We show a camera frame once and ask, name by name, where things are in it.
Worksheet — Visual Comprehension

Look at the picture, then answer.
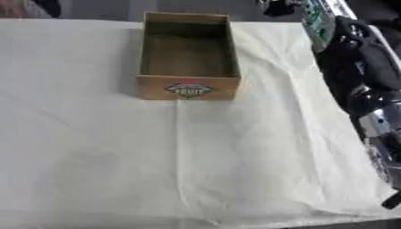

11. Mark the tan cardboard box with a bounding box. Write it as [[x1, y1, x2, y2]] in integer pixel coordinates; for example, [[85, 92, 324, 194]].
[[134, 11, 243, 102]]

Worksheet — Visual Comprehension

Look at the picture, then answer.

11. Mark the person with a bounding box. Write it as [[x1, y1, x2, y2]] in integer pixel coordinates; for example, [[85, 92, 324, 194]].
[[0, 0, 63, 20]]

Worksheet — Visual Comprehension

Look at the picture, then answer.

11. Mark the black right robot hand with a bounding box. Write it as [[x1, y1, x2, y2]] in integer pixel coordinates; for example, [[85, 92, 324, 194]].
[[258, 0, 303, 18]]

